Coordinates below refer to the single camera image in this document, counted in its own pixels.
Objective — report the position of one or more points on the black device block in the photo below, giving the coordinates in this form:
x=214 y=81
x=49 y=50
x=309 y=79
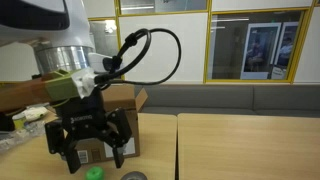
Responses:
x=6 y=122

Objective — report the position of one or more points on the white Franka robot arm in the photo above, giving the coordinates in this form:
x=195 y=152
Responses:
x=76 y=20

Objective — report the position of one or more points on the poster with seated person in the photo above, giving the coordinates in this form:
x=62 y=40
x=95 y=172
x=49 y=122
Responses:
x=258 y=50

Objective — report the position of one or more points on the grey upholstered bench sofa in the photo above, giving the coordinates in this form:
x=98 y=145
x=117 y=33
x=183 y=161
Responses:
x=216 y=98

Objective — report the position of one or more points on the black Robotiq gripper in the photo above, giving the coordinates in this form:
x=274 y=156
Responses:
x=83 y=113

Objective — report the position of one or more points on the poster with person in blue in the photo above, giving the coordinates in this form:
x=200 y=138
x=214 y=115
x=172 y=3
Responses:
x=286 y=46

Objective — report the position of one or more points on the small bottle with yellow label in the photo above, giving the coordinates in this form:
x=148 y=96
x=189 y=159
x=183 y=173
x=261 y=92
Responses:
x=19 y=121

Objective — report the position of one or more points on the olive brown wrist camera mount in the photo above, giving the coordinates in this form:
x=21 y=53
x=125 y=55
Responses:
x=63 y=85

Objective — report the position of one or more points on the clear plastic bag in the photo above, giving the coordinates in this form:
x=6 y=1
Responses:
x=16 y=136

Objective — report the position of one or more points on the green toy apple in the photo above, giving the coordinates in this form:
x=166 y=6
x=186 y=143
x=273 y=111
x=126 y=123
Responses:
x=94 y=174

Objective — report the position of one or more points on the yellow framed glass window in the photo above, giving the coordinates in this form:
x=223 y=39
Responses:
x=163 y=6
x=103 y=36
x=233 y=46

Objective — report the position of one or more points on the white and yellow soft object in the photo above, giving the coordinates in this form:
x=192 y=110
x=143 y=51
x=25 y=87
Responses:
x=35 y=113

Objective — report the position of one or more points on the brown cardboard box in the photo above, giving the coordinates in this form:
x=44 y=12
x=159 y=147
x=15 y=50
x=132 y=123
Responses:
x=121 y=96

